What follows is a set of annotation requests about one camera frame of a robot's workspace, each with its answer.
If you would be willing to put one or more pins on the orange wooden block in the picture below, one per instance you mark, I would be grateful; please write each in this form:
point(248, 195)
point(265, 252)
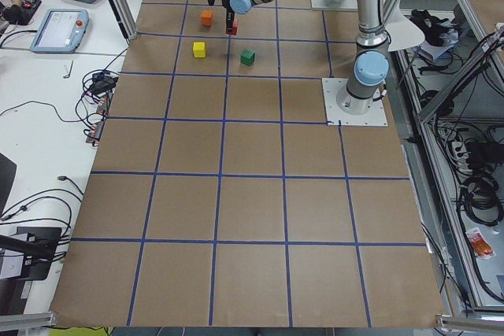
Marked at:
point(206, 18)

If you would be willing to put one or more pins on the yellow wooden block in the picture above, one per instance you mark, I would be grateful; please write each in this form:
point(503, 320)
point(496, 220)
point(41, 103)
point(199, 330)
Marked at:
point(199, 49)

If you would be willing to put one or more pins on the near teach pendant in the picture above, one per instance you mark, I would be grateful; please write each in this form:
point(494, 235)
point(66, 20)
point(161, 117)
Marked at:
point(60, 32)

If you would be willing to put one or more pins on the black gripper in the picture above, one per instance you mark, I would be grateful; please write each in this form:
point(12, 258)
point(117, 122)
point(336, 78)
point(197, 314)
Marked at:
point(227, 9)

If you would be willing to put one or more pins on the allen key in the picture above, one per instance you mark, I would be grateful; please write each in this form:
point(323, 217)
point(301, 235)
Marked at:
point(68, 69)

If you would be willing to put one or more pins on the black monitor stand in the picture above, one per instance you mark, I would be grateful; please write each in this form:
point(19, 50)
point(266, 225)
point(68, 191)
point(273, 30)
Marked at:
point(29, 253)

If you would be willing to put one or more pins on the red snack packet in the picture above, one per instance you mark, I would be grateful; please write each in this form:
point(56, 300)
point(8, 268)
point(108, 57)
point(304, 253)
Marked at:
point(478, 243)

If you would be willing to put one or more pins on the red wooden block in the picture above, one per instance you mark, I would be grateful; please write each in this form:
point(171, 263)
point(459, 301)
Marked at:
point(235, 27)

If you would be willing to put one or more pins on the green wooden block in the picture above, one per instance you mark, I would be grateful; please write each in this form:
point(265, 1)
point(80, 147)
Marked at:
point(247, 57)

